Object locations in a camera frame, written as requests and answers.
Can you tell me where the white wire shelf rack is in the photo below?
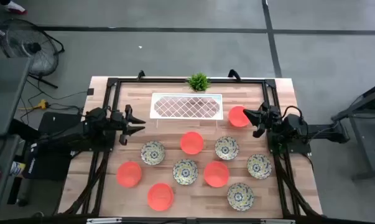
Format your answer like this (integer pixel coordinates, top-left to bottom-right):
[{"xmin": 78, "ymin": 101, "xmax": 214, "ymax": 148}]
[{"xmin": 149, "ymin": 92, "xmax": 224, "ymax": 129}]

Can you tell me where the black box white label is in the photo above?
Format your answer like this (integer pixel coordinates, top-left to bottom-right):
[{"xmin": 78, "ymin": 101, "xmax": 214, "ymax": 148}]
[{"xmin": 22, "ymin": 141, "xmax": 73, "ymax": 182}]

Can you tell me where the orange plastic bowl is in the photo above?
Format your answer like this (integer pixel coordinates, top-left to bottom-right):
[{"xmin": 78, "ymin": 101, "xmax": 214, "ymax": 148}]
[
  {"xmin": 116, "ymin": 161, "xmax": 142, "ymax": 189},
  {"xmin": 147, "ymin": 182, "xmax": 175, "ymax": 212},
  {"xmin": 228, "ymin": 105, "xmax": 251, "ymax": 128},
  {"xmin": 180, "ymin": 131, "xmax": 205, "ymax": 156},
  {"xmin": 203, "ymin": 161, "xmax": 230, "ymax": 189}
]

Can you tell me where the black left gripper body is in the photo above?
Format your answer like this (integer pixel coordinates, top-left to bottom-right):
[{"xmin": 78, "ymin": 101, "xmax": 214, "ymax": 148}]
[{"xmin": 109, "ymin": 110, "xmax": 129, "ymax": 135}]

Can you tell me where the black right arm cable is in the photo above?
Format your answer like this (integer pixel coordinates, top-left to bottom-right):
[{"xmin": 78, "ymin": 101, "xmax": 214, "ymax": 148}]
[{"xmin": 280, "ymin": 105, "xmax": 310, "ymax": 133}]

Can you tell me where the black aluminium table frame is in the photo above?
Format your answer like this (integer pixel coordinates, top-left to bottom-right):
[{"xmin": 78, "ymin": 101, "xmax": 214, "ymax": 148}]
[{"xmin": 55, "ymin": 77, "xmax": 323, "ymax": 219}]

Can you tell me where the grey low desk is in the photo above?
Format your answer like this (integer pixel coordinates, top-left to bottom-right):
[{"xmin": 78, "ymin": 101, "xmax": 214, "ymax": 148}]
[{"xmin": 0, "ymin": 133, "xmax": 22, "ymax": 213}]

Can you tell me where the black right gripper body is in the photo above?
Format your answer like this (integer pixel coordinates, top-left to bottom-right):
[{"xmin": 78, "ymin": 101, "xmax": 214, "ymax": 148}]
[{"xmin": 261, "ymin": 103, "xmax": 283, "ymax": 133}]

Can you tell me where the yellow power plug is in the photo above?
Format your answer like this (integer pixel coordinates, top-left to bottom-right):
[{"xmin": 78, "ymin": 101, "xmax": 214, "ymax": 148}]
[{"xmin": 18, "ymin": 99, "xmax": 50, "ymax": 111}]

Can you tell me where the silver metal bracket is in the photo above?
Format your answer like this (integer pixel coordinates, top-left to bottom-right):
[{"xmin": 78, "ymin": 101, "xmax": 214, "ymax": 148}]
[
  {"xmin": 260, "ymin": 218, "xmax": 296, "ymax": 224},
  {"xmin": 86, "ymin": 217, "xmax": 123, "ymax": 224}
]

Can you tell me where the black floor cable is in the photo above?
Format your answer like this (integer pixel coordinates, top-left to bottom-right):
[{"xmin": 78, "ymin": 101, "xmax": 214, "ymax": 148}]
[{"xmin": 19, "ymin": 77, "xmax": 89, "ymax": 125}]

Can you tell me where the black flat base plate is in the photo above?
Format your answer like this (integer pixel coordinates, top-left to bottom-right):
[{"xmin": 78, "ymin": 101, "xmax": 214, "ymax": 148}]
[{"xmin": 37, "ymin": 111, "xmax": 83, "ymax": 138}]

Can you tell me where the black metal stand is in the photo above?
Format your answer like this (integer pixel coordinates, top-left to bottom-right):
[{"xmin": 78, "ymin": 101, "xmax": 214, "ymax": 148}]
[{"xmin": 331, "ymin": 79, "xmax": 375, "ymax": 182}]

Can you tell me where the small green potted plant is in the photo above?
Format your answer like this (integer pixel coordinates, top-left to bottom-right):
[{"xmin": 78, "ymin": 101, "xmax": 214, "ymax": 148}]
[{"xmin": 187, "ymin": 72, "xmax": 211, "ymax": 93}]

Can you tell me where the black floor fan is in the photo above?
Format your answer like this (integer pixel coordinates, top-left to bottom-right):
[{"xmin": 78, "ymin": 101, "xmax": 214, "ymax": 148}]
[{"xmin": 0, "ymin": 18, "xmax": 65, "ymax": 90}]

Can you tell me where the yellow blue packet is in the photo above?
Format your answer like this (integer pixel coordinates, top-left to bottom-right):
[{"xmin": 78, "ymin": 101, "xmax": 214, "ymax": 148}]
[{"xmin": 9, "ymin": 161, "xmax": 27, "ymax": 177}]

